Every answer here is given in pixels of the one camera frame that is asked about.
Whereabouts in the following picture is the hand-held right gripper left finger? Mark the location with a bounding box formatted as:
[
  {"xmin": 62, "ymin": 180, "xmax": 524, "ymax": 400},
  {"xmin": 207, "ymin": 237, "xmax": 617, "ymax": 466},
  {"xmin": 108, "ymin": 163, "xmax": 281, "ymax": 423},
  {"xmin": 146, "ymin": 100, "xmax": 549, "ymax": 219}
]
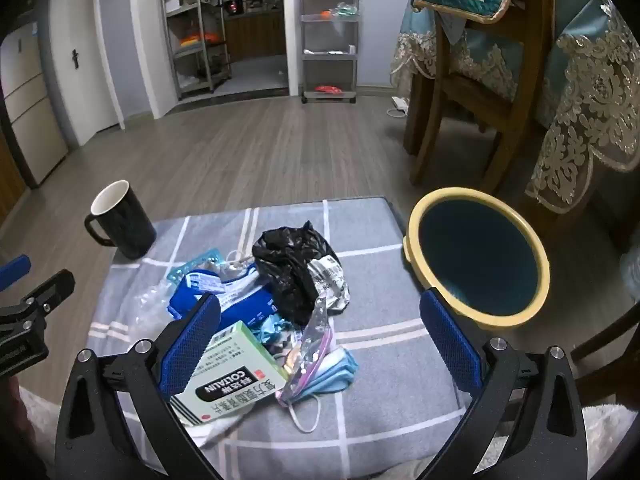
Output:
[{"xmin": 54, "ymin": 292, "xmax": 223, "ymax": 480}]

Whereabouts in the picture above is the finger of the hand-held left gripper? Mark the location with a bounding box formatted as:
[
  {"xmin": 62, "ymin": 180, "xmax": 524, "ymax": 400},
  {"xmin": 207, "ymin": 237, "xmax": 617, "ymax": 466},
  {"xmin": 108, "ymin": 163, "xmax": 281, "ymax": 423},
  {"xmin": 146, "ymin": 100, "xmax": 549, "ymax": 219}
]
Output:
[
  {"xmin": 0, "ymin": 269, "xmax": 77, "ymax": 333},
  {"xmin": 0, "ymin": 254, "xmax": 32, "ymax": 293}
]

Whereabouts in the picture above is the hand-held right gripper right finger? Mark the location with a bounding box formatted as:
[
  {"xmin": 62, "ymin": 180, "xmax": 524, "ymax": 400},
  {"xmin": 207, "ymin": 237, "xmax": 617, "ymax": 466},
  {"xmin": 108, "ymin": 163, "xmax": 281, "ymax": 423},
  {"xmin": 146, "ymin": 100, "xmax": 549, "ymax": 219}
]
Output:
[{"xmin": 419, "ymin": 287, "xmax": 588, "ymax": 480}]

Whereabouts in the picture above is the pale green medicine box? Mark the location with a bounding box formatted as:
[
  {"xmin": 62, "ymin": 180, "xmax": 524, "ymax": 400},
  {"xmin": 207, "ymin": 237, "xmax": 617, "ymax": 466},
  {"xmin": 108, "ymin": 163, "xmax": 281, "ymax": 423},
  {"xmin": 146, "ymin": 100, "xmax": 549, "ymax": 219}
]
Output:
[{"xmin": 169, "ymin": 320, "xmax": 290, "ymax": 427}]

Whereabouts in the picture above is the yellow-rimmed waste bin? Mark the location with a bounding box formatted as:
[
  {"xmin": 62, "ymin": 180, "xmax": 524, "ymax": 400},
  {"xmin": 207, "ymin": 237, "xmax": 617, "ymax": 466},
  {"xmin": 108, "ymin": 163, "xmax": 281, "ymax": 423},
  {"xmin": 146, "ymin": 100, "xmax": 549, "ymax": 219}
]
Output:
[{"xmin": 402, "ymin": 187, "xmax": 551, "ymax": 332}]

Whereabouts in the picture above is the blue face mask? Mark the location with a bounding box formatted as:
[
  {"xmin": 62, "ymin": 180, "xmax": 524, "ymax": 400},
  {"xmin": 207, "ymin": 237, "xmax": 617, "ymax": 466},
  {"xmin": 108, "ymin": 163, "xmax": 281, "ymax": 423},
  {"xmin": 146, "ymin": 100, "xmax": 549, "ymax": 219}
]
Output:
[{"xmin": 277, "ymin": 347, "xmax": 358, "ymax": 433}]

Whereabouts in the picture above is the clear pink-edged zip bag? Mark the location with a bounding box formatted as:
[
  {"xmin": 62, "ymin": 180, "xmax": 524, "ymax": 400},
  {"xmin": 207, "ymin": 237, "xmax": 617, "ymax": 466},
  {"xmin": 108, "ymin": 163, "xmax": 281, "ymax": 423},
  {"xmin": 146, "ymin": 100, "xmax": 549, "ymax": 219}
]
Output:
[{"xmin": 274, "ymin": 296, "xmax": 335, "ymax": 406}]

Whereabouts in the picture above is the black plastic bag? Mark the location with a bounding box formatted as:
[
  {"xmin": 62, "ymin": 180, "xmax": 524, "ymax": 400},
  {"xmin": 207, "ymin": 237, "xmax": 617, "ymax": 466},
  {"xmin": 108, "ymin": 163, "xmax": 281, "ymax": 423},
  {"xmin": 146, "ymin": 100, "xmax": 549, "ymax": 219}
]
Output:
[{"xmin": 252, "ymin": 221, "xmax": 342, "ymax": 326}]

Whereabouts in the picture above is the person's left forearm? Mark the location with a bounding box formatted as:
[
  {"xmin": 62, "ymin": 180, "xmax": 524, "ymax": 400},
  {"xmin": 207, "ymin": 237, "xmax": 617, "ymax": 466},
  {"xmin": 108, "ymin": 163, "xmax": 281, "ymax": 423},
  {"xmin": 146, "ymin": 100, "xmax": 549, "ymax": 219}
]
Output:
[{"xmin": 0, "ymin": 380, "xmax": 25, "ymax": 461}]

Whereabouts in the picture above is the clear plastic wrapper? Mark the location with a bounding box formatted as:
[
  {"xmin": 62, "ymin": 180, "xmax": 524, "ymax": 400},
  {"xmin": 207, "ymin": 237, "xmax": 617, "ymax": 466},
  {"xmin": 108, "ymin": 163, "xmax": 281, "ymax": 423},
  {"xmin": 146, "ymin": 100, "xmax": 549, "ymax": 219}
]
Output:
[{"xmin": 132, "ymin": 280, "xmax": 173, "ymax": 331}]

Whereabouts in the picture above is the blue and white packet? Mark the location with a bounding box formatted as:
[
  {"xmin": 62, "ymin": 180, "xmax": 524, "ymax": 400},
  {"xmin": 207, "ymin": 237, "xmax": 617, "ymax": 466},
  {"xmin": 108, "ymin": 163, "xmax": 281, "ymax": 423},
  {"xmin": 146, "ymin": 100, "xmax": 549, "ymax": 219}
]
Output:
[{"xmin": 170, "ymin": 270, "xmax": 281, "ymax": 336}]

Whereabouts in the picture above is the teal blister pack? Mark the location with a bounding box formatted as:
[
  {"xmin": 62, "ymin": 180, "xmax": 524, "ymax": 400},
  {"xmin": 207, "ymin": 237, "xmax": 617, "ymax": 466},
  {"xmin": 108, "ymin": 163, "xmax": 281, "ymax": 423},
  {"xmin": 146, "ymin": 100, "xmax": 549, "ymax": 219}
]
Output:
[{"xmin": 167, "ymin": 249, "xmax": 223, "ymax": 286}]

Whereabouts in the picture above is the light blue crumpled wrapper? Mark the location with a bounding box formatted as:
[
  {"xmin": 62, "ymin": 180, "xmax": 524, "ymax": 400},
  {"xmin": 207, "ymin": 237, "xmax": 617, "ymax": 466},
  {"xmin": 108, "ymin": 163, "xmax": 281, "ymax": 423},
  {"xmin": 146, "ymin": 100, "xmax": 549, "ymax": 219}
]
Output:
[{"xmin": 250, "ymin": 312, "xmax": 291, "ymax": 356}]

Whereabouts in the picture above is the brown wooden cabinet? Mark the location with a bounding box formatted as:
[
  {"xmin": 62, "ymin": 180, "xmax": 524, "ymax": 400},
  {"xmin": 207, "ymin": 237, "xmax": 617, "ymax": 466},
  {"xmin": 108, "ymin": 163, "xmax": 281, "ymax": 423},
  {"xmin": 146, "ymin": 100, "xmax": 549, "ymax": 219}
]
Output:
[{"xmin": 0, "ymin": 130, "xmax": 26, "ymax": 226}]

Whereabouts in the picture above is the black mug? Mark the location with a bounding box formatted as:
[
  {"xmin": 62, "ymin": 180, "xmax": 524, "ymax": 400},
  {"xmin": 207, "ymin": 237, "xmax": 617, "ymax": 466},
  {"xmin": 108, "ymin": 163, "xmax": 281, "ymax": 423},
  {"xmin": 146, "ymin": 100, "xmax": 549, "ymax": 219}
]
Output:
[{"xmin": 84, "ymin": 180, "xmax": 157, "ymax": 261}]

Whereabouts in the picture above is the grey plaid blanket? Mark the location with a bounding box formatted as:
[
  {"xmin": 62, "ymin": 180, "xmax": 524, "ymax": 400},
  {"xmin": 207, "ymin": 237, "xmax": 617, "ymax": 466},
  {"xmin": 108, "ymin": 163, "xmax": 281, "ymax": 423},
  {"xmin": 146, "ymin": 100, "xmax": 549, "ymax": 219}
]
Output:
[{"xmin": 82, "ymin": 197, "xmax": 483, "ymax": 480}]

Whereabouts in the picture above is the white printed wrapper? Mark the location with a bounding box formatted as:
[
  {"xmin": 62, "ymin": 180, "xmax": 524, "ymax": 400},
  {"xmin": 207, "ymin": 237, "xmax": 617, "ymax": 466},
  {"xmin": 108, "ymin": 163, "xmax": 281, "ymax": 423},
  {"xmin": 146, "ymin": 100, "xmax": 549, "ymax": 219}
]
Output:
[{"xmin": 307, "ymin": 255, "xmax": 350, "ymax": 316}]

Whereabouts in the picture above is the white fluffy blanket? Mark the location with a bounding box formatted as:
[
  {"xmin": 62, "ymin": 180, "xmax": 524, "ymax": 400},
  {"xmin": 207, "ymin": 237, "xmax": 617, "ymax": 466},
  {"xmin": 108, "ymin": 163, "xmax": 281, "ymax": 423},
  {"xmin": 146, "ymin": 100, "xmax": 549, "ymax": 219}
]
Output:
[{"xmin": 20, "ymin": 390, "xmax": 633, "ymax": 480}]

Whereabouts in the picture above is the white door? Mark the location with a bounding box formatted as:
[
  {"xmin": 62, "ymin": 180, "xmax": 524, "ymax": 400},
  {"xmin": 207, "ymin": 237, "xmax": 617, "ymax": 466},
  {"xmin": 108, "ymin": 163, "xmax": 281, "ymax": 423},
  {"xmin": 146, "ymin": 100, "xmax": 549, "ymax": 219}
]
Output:
[{"xmin": 47, "ymin": 0, "xmax": 126, "ymax": 148}]

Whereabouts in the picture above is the wooden chair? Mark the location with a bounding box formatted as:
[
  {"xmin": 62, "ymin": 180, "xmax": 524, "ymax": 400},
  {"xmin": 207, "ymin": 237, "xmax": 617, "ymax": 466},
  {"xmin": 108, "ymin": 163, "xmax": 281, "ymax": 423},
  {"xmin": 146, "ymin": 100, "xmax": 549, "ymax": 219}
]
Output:
[{"xmin": 404, "ymin": 0, "xmax": 556, "ymax": 196}]

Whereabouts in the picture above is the metal shelf rack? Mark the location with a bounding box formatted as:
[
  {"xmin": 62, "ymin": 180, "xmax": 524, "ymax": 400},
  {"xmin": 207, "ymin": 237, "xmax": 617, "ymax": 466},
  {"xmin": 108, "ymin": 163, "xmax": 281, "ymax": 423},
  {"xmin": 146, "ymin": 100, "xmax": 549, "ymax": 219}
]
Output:
[{"xmin": 160, "ymin": 0, "xmax": 233, "ymax": 100}]

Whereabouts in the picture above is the wooden kitchen cabinet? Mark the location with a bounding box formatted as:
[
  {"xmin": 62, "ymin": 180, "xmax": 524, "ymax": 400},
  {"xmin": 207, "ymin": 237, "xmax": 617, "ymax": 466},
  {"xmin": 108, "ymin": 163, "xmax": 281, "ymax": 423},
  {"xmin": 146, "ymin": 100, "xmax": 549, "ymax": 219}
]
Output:
[{"xmin": 222, "ymin": 7, "xmax": 288, "ymax": 63}]

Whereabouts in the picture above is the metal shelving rack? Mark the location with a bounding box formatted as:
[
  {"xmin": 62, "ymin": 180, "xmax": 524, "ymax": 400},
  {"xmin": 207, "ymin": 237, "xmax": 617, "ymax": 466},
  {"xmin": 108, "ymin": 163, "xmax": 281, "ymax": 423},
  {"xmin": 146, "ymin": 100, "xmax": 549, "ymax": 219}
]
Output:
[{"xmin": 299, "ymin": 0, "xmax": 362, "ymax": 105}]

